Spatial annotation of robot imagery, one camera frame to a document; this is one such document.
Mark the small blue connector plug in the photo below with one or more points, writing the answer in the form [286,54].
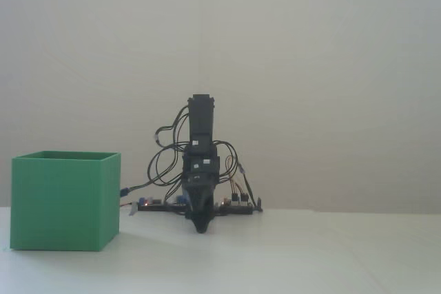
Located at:
[125,192]

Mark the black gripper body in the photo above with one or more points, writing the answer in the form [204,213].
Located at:
[203,175]

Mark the small circuit board red light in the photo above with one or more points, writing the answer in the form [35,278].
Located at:
[155,201]

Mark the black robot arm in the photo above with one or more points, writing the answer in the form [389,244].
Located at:
[201,115]

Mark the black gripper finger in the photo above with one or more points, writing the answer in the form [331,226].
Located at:
[195,204]
[208,204]

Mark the dark circuit board with jumpers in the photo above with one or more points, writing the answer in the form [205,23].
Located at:
[237,208]

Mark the blue circuit board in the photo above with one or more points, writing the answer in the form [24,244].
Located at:
[180,200]

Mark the green square plastic bin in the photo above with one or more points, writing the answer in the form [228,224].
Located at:
[58,204]

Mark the grey tape strip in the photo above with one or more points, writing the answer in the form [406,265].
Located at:
[133,209]

